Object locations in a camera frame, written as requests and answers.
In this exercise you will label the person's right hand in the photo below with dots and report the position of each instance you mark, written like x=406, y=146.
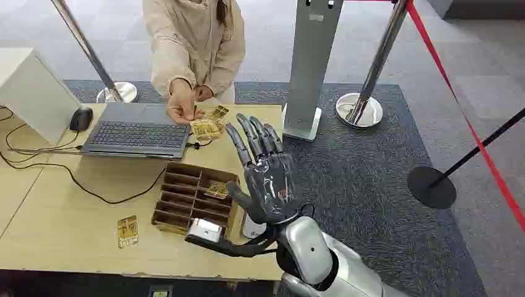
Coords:
x=180, y=104

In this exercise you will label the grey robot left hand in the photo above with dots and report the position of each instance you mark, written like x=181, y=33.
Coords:
x=270, y=188

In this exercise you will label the person's left hand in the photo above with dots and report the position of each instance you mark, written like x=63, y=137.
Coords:
x=203, y=92

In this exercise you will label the gold patterned card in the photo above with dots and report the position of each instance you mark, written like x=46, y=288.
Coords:
x=207, y=129
x=127, y=232
x=220, y=112
x=216, y=190

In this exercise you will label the white round device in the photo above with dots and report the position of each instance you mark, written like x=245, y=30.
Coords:
x=251, y=230

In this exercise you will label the grey laptop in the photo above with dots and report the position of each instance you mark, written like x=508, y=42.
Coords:
x=137, y=133

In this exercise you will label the person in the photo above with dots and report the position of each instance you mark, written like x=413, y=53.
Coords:
x=192, y=37

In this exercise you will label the wooden card box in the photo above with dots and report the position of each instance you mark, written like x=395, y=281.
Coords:
x=180, y=205

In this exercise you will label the black computer mouse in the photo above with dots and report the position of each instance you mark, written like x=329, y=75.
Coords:
x=81, y=119

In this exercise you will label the grey kiosk stand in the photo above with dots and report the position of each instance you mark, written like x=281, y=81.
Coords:
x=313, y=61

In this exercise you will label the white box-shaped cabinet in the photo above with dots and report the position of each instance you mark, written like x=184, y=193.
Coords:
x=32, y=90

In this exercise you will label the grey floor socket box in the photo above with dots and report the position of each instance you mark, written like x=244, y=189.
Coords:
x=160, y=292

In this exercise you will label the red barrier belt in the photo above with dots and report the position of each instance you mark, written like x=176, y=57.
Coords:
x=467, y=119

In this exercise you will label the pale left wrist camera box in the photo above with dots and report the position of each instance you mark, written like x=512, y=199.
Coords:
x=205, y=230

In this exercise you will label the chrome stanchion post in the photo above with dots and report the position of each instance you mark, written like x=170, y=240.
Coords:
x=88, y=49
x=383, y=49

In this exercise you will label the black stanchion post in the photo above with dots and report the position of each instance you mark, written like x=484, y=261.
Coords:
x=430, y=187

